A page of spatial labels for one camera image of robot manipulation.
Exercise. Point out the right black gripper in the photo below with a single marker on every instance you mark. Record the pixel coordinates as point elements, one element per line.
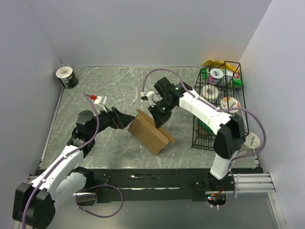
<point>158,119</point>

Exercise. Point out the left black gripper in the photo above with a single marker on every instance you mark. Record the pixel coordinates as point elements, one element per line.
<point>117,119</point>

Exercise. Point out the brown cardboard box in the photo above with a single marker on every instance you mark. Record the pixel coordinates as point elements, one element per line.
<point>153,138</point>

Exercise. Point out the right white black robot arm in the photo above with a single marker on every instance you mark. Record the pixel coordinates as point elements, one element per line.
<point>229,130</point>

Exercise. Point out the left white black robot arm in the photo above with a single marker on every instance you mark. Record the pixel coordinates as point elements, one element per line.
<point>35,204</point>

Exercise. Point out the blue white yogurt cup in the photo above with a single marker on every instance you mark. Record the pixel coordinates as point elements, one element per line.
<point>215,75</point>

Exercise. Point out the Chobani yogurt cup in basket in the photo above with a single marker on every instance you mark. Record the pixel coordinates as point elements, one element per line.
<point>229,102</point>

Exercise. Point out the yellow snack bag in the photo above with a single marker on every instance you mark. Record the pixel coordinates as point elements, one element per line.
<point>212,63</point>

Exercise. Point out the green black chips can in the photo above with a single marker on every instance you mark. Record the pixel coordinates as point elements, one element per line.
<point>67,77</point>

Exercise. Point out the green snack bag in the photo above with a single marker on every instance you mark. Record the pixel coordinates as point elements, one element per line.
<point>230,81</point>

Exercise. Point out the red white package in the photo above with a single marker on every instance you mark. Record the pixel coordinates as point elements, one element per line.
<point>236,76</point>

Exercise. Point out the white yogurt cup on table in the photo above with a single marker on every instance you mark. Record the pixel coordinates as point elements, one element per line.
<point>252,141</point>

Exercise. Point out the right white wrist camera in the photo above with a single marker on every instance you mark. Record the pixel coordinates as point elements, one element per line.
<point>151,97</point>

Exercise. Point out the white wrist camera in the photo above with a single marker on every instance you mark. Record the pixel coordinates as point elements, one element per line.
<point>99,102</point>
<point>151,97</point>

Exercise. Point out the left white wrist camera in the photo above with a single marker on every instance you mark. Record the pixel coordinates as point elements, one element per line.
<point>99,102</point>

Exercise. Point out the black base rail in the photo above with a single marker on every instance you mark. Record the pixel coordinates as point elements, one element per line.
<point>155,184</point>

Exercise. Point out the black wire basket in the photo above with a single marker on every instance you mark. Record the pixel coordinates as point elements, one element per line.
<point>206,141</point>

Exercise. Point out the aluminium frame rail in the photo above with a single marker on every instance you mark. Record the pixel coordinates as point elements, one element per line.
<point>254,183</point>

